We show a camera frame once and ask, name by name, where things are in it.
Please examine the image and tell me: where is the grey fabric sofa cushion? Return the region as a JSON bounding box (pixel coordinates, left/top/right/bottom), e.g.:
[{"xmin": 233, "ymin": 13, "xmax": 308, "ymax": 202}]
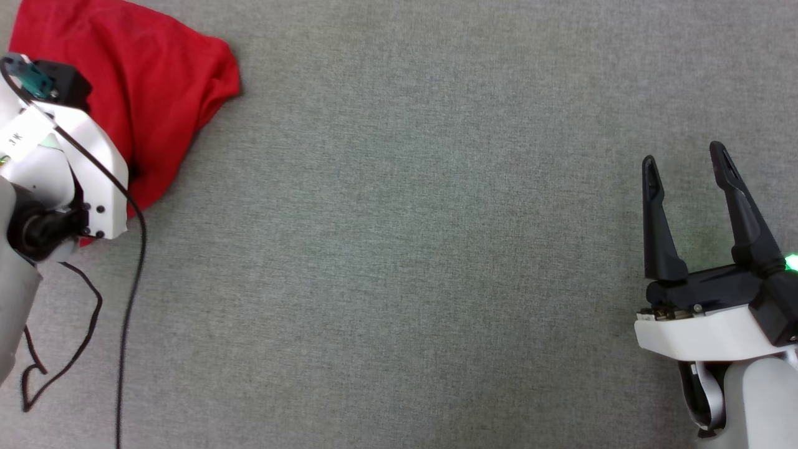
[{"xmin": 0, "ymin": 0, "xmax": 798, "ymax": 449}]

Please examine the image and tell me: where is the thick black cable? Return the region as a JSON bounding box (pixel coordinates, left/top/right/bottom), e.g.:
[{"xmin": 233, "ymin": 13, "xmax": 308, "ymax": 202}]
[{"xmin": 0, "ymin": 55, "xmax": 148, "ymax": 449}]

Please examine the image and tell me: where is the red white sports jersey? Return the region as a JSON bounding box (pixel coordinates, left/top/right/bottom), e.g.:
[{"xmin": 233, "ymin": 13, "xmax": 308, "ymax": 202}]
[{"xmin": 9, "ymin": 0, "xmax": 241, "ymax": 247}]

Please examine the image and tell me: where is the teal cable connector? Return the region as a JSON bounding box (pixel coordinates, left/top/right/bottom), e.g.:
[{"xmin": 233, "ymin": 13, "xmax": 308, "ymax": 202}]
[{"xmin": 11, "ymin": 55, "xmax": 54, "ymax": 100}]

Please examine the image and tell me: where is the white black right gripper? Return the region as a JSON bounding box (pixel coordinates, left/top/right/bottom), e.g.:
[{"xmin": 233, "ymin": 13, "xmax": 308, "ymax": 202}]
[{"xmin": 635, "ymin": 141, "xmax": 798, "ymax": 364}]

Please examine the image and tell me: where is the thin black cable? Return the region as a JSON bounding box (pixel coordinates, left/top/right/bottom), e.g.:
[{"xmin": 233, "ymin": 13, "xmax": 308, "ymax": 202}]
[{"xmin": 22, "ymin": 261, "xmax": 103, "ymax": 413}]

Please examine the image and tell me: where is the white paper cable tag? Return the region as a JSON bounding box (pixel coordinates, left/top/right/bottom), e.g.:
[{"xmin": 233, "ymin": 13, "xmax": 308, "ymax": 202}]
[{"xmin": 0, "ymin": 107, "xmax": 55, "ymax": 164}]

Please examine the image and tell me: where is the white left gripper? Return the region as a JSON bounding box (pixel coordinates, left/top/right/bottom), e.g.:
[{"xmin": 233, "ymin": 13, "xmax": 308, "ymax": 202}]
[{"xmin": 0, "ymin": 81, "xmax": 130, "ymax": 241}]

